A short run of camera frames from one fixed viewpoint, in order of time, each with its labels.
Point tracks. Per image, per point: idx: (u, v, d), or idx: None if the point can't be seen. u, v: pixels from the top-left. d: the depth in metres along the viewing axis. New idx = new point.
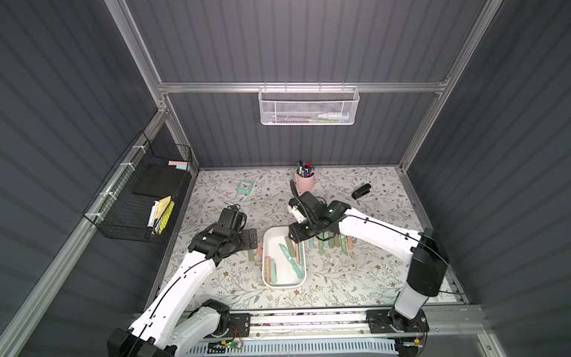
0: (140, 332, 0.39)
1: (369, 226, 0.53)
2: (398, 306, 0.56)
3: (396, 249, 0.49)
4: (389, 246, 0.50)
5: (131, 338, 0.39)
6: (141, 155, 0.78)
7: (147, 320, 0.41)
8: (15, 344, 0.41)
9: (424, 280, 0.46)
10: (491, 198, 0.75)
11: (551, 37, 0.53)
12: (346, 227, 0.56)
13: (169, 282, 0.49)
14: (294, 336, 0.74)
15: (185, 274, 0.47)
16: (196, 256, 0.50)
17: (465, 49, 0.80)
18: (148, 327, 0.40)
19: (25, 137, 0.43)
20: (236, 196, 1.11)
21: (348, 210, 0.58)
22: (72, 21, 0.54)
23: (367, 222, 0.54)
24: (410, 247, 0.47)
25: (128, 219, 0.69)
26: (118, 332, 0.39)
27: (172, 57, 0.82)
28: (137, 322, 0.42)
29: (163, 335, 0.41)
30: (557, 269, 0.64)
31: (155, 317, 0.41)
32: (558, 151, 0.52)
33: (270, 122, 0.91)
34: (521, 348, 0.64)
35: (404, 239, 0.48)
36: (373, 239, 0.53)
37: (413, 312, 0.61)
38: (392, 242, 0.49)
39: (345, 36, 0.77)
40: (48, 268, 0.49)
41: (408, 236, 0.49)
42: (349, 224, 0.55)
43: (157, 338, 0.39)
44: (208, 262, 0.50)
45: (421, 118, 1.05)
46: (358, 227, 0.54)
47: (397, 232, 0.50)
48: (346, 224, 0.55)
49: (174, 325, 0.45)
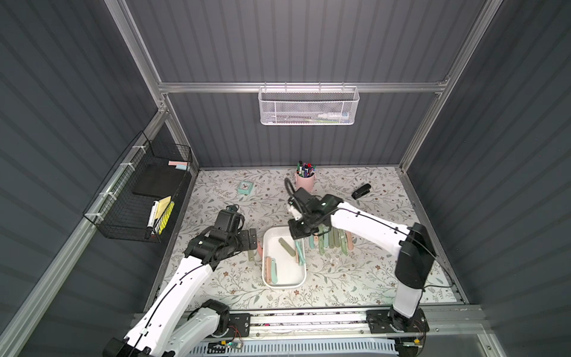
0: (134, 341, 0.39)
1: (361, 219, 0.54)
2: (397, 305, 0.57)
3: (385, 242, 0.50)
4: (377, 239, 0.52)
5: (126, 348, 0.38)
6: (141, 155, 0.78)
7: (143, 329, 0.40)
8: (15, 343, 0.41)
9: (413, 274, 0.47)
10: (491, 198, 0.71)
11: (552, 36, 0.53)
12: (337, 221, 0.57)
13: (165, 288, 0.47)
14: (294, 336, 0.74)
15: (181, 280, 0.46)
16: (192, 260, 0.49)
17: (465, 49, 0.80)
18: (143, 337, 0.39)
19: (26, 138, 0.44)
20: (236, 196, 1.11)
21: (339, 204, 0.59)
22: (72, 21, 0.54)
23: (359, 216, 0.55)
24: (397, 240, 0.48)
25: (128, 219, 0.69)
26: (114, 341, 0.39)
27: (172, 57, 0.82)
28: (131, 332, 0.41)
29: (158, 344, 0.40)
30: (557, 269, 0.64)
31: (151, 326, 0.40)
32: (558, 151, 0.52)
33: (270, 122, 0.91)
34: (521, 348, 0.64)
35: (393, 232, 0.50)
36: (364, 233, 0.54)
37: (410, 311, 0.61)
38: (381, 234, 0.50)
39: (345, 36, 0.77)
40: (48, 268, 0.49)
41: (397, 230, 0.50)
42: (343, 219, 0.56)
43: (152, 348, 0.39)
44: (204, 267, 0.49)
45: (421, 119, 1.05)
46: (350, 222, 0.55)
47: (387, 225, 0.51)
48: (340, 220, 0.56)
49: (172, 332, 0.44)
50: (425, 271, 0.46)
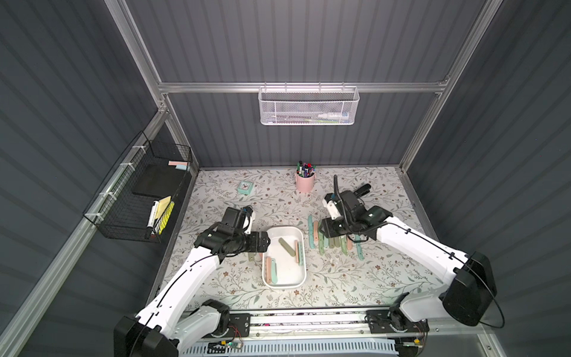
0: (146, 320, 0.40)
1: (410, 236, 0.51)
2: (409, 306, 0.63)
3: (437, 265, 0.47)
4: (429, 259, 0.48)
5: (137, 326, 0.39)
6: (141, 155, 0.78)
7: (155, 309, 0.42)
8: (15, 343, 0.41)
9: (465, 305, 0.43)
10: (491, 198, 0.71)
11: (551, 37, 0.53)
12: (386, 236, 0.55)
13: (175, 274, 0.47)
14: (294, 336, 0.74)
15: (191, 268, 0.48)
16: (202, 250, 0.52)
17: (465, 49, 0.80)
18: (154, 316, 0.41)
19: (24, 137, 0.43)
20: (236, 196, 1.11)
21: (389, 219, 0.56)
22: (72, 21, 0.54)
23: (409, 233, 0.52)
24: (453, 266, 0.44)
25: (128, 219, 0.69)
26: (125, 320, 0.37)
27: (172, 57, 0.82)
28: (143, 311, 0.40)
29: (169, 325, 0.42)
30: (557, 269, 0.64)
31: (162, 306, 0.42)
32: (559, 151, 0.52)
33: (270, 122, 0.91)
34: (522, 348, 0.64)
35: (448, 258, 0.46)
36: (413, 250, 0.51)
37: (418, 317, 0.60)
38: (435, 258, 0.47)
39: (345, 36, 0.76)
40: (50, 265, 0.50)
41: (452, 256, 0.46)
42: (389, 234, 0.54)
43: (163, 326, 0.40)
44: (213, 258, 0.51)
45: (421, 119, 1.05)
46: (398, 236, 0.52)
47: (441, 250, 0.47)
48: (388, 236, 0.54)
49: (181, 316, 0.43)
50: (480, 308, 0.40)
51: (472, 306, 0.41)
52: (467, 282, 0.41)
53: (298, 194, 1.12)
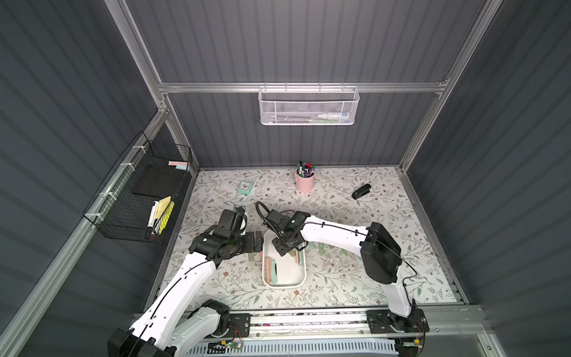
0: (140, 332, 0.39)
1: (326, 228, 0.59)
2: (392, 307, 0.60)
3: (349, 245, 0.54)
4: (344, 244, 0.55)
5: (131, 339, 0.39)
6: (141, 155, 0.78)
7: (148, 320, 0.41)
8: (14, 344, 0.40)
9: (379, 270, 0.50)
10: (491, 198, 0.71)
11: (551, 36, 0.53)
12: (307, 234, 0.61)
13: (169, 283, 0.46)
14: (294, 336, 0.74)
15: (185, 275, 0.47)
16: (198, 255, 0.51)
17: (465, 49, 0.80)
18: (148, 327, 0.40)
19: (24, 137, 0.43)
20: (236, 196, 1.11)
21: (307, 218, 0.64)
22: (72, 21, 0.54)
23: (324, 224, 0.60)
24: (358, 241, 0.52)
25: (128, 219, 0.69)
26: (117, 332, 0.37)
27: (172, 57, 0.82)
28: (137, 322, 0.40)
29: (163, 335, 0.41)
30: (557, 268, 0.64)
31: (155, 317, 0.41)
32: (559, 151, 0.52)
33: (270, 122, 0.91)
34: (522, 348, 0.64)
35: (355, 235, 0.54)
36: (331, 239, 0.58)
37: (404, 308, 0.61)
38: (346, 239, 0.54)
39: (345, 36, 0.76)
40: (49, 267, 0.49)
41: (357, 232, 0.54)
42: (310, 231, 0.60)
43: (157, 338, 0.39)
44: (208, 263, 0.50)
45: (420, 119, 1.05)
46: (317, 232, 0.59)
47: (348, 230, 0.56)
48: (309, 233, 0.60)
49: (175, 325, 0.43)
50: (389, 265, 0.50)
51: (383, 268, 0.49)
52: (370, 251, 0.49)
53: (298, 194, 1.12)
